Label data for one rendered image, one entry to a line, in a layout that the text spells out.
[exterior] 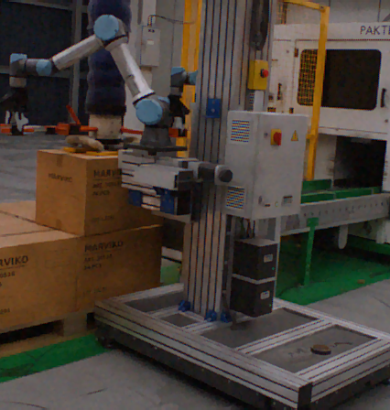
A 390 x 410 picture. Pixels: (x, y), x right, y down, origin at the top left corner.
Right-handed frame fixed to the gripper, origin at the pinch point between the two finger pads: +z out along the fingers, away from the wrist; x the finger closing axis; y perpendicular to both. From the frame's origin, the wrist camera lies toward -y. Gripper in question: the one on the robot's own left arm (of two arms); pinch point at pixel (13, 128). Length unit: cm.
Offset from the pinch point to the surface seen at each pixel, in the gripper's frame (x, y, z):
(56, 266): -16, 16, 67
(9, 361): -20, -14, 107
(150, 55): 81, 178, -48
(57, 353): -28, 9, 107
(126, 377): -70, 15, 108
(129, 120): 95, 173, 1
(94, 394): -73, -8, 108
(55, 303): -16, 16, 86
